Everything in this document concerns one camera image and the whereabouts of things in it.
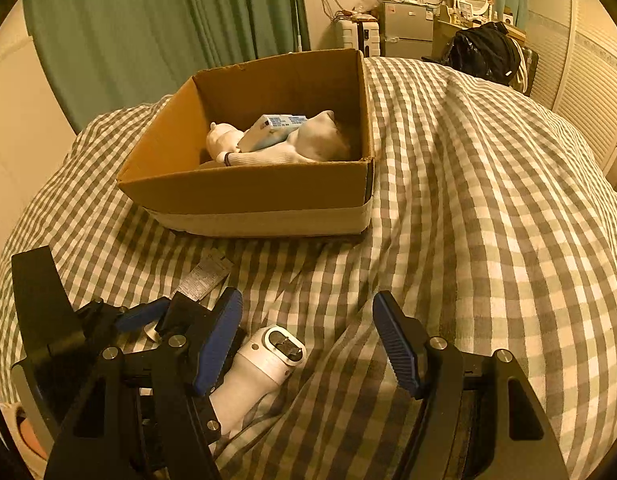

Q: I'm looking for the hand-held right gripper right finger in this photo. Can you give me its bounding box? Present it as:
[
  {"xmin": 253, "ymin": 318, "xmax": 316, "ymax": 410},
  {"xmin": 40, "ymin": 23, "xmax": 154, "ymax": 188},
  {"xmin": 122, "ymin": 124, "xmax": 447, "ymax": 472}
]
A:
[{"xmin": 372, "ymin": 290, "xmax": 572, "ymax": 480}]

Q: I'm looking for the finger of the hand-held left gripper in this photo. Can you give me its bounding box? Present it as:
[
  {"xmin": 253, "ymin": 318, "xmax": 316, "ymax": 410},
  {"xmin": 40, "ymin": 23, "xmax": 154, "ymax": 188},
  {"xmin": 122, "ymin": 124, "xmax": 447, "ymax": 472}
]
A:
[
  {"xmin": 155, "ymin": 290, "xmax": 215, "ymax": 347},
  {"xmin": 76, "ymin": 296, "xmax": 172, "ymax": 347}
]

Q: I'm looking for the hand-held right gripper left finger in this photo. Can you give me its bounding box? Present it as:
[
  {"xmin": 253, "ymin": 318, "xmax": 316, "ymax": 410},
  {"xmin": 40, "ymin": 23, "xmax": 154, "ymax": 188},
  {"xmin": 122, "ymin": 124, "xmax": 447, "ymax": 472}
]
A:
[{"xmin": 43, "ymin": 287, "xmax": 244, "ymax": 480}]

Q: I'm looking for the grey packet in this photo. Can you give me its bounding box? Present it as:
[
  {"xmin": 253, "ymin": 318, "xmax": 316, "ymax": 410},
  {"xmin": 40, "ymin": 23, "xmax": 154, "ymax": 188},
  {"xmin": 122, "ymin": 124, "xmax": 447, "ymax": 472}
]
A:
[{"xmin": 144, "ymin": 253, "xmax": 233, "ymax": 343}]

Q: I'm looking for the white electric shaver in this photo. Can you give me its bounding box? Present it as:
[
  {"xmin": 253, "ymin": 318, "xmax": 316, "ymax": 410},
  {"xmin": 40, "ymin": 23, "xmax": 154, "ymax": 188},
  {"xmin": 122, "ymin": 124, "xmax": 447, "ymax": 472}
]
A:
[{"xmin": 208, "ymin": 325, "xmax": 308, "ymax": 441}]

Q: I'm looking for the brown cardboard box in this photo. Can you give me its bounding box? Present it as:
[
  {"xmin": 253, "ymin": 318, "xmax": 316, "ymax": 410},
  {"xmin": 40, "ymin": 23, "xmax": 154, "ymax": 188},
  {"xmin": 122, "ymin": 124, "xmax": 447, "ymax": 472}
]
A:
[{"xmin": 117, "ymin": 49, "xmax": 377, "ymax": 239}]

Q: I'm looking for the person's left forearm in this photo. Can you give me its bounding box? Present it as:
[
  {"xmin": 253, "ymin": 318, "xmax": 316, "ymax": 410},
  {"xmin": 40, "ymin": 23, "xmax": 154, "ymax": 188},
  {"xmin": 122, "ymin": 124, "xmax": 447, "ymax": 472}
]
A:
[{"xmin": 0, "ymin": 400, "xmax": 48, "ymax": 479}]

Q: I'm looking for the grey checked blanket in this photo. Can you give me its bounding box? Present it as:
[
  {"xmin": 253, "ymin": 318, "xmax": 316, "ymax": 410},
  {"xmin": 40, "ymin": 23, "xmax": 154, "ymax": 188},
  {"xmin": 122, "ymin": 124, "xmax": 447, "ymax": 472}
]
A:
[{"xmin": 0, "ymin": 55, "xmax": 617, "ymax": 480}]

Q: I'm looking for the white plush toy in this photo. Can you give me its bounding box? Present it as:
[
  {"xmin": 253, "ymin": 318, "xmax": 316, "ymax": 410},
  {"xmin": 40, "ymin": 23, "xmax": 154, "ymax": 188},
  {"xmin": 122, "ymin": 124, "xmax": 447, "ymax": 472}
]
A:
[{"xmin": 206, "ymin": 121, "xmax": 247, "ymax": 166}]

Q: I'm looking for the blue and white carton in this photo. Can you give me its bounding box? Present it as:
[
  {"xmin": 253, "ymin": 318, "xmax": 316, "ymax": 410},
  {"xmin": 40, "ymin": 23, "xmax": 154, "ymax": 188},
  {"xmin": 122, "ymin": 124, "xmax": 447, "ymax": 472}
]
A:
[{"xmin": 237, "ymin": 113, "xmax": 310, "ymax": 154}]

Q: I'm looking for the black backpack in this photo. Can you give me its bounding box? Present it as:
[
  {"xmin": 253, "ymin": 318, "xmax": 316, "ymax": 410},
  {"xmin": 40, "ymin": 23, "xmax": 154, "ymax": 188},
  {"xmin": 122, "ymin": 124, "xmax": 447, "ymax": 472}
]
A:
[{"xmin": 445, "ymin": 21, "xmax": 524, "ymax": 87}]

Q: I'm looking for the white suitcase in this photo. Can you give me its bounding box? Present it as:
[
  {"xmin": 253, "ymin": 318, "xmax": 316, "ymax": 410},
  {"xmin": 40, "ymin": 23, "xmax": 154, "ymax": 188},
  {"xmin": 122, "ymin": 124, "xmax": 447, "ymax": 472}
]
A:
[{"xmin": 335, "ymin": 16, "xmax": 382, "ymax": 58}]

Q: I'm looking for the silver mini fridge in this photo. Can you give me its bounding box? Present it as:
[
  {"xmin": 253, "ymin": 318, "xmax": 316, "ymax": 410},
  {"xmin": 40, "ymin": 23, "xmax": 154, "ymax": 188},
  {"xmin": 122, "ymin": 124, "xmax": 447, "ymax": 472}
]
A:
[{"xmin": 379, "ymin": 1, "xmax": 435, "ymax": 59}]

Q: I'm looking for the wooden dressing table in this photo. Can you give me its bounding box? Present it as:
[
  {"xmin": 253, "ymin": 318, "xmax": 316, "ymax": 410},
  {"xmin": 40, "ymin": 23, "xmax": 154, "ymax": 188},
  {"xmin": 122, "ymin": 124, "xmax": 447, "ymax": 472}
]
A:
[{"xmin": 431, "ymin": 6, "xmax": 527, "ymax": 63}]

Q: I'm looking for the white louvered wardrobe door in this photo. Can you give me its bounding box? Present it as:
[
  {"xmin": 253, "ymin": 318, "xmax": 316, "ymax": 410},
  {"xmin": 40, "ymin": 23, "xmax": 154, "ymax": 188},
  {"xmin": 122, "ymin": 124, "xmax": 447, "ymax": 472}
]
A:
[{"xmin": 529, "ymin": 0, "xmax": 617, "ymax": 176}]

